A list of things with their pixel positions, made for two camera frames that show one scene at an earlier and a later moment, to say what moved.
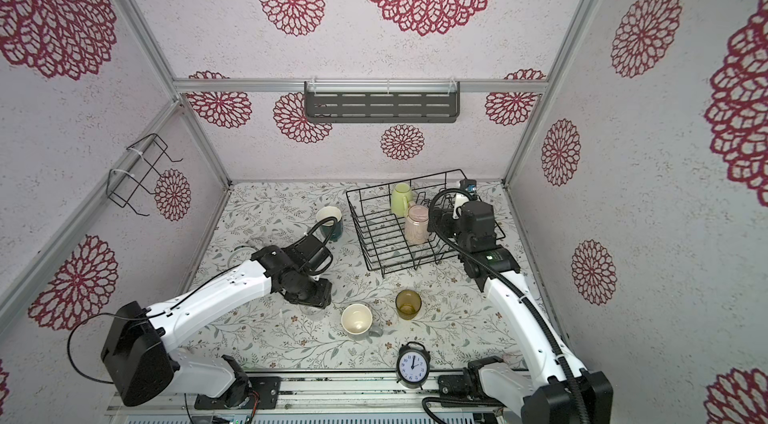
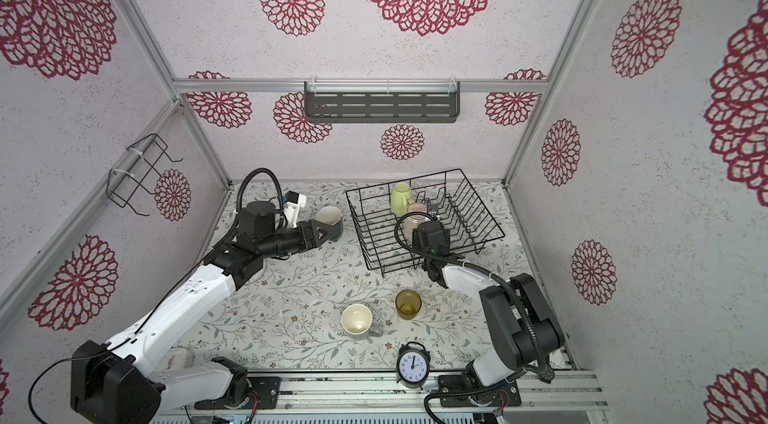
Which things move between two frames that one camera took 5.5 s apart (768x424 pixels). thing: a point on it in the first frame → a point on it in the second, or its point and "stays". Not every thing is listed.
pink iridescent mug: x=417 y=224 stays
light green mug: x=400 y=198 stays
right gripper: x=447 y=221 → x=417 y=242
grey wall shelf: x=382 y=101 stays
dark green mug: x=327 y=225 stays
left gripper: x=323 y=298 → x=314 y=240
